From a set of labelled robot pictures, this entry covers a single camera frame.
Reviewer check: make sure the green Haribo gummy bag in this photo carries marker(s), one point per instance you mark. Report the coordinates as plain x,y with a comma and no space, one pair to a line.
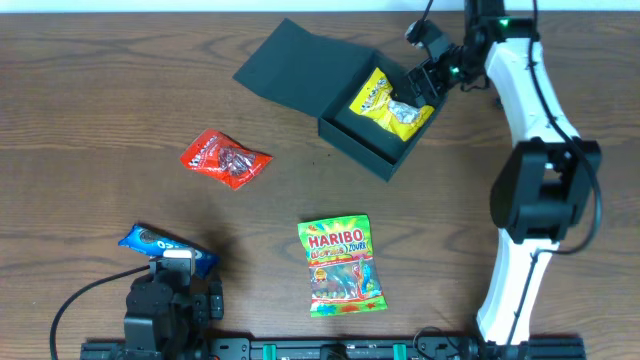
340,257

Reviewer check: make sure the blue Oreo cookie pack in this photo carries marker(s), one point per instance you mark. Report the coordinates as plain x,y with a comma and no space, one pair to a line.
153,244

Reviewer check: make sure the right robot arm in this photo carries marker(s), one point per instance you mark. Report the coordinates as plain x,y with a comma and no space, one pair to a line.
546,200

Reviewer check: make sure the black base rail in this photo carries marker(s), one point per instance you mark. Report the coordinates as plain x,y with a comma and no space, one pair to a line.
424,347

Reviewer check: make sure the red candy bag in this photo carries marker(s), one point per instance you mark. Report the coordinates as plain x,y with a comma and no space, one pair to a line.
218,156

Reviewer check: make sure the yellow sweets bag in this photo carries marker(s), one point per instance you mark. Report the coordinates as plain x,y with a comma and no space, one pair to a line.
374,101

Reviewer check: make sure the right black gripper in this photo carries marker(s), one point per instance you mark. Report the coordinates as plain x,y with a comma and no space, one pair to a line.
427,78

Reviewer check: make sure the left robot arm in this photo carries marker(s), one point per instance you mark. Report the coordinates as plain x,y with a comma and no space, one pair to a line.
165,318

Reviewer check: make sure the black gift box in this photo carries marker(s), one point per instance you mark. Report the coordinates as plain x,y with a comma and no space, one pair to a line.
320,76

